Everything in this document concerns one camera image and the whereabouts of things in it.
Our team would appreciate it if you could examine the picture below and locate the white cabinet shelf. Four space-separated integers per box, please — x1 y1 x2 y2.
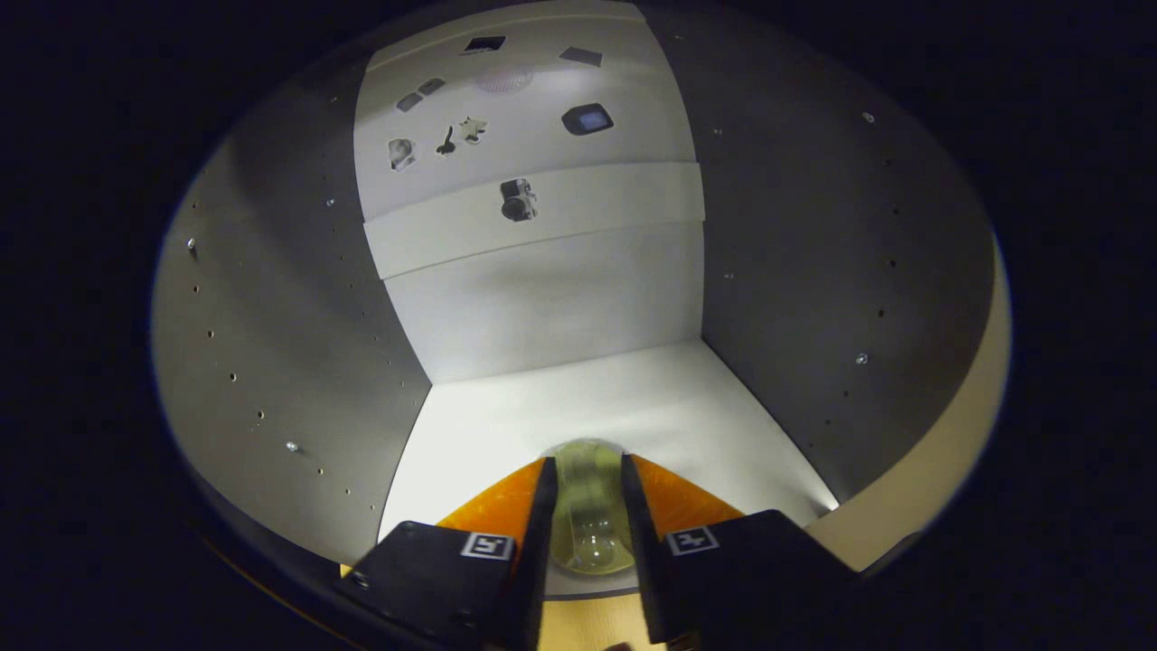
378 339 842 598

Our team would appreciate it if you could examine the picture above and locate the grey cabinet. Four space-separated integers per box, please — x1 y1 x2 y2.
149 0 1000 625

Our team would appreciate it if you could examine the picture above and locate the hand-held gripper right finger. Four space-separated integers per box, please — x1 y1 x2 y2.
619 453 861 648

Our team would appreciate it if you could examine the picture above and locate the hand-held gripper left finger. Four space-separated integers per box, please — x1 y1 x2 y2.
336 457 559 651

